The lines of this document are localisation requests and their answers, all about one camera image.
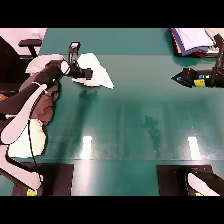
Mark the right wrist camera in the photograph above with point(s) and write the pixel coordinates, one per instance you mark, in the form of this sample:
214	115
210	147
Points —
219	41

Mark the white T-shirt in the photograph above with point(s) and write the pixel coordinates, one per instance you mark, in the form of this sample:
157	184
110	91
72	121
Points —
96	71

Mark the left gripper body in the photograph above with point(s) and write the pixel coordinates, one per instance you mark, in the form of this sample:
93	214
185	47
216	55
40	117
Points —
81	72

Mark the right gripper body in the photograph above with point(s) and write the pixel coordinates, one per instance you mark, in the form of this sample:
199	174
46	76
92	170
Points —
193	77

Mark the brown garment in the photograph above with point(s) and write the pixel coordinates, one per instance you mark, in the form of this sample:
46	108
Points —
45	108

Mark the cream garment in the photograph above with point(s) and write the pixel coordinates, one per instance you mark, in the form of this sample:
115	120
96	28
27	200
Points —
28	141

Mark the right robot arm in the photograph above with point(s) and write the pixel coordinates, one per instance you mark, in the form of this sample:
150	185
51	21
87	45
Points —
216	77

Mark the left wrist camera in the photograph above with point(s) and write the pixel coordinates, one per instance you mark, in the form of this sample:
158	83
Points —
74	49

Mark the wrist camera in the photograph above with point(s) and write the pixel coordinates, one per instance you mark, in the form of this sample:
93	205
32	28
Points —
74	49
219	41

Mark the lavender garment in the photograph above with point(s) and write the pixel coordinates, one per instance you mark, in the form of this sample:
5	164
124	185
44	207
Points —
193	38

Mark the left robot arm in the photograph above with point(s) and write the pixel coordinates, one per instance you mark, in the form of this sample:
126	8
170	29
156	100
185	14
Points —
20	101

